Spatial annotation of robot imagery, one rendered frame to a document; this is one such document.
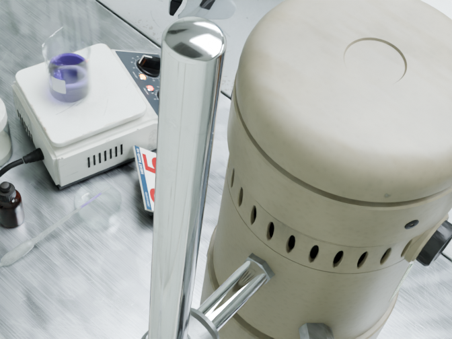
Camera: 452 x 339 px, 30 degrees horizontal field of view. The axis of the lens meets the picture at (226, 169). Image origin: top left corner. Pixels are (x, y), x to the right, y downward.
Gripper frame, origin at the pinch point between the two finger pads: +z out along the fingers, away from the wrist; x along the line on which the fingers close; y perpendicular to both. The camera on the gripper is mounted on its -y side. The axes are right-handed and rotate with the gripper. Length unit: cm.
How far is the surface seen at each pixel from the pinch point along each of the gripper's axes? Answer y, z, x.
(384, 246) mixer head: -31, -27, -59
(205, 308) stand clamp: -35, -21, -57
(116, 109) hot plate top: -6.5, 9.2, -8.4
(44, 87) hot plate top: -12.8, 12.2, -2.9
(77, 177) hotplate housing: -8.1, 18.4, -10.9
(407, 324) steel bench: 19.5, 7.6, -40.0
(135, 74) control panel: -1.7, 8.8, -1.8
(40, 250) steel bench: -12.6, 23.6, -17.8
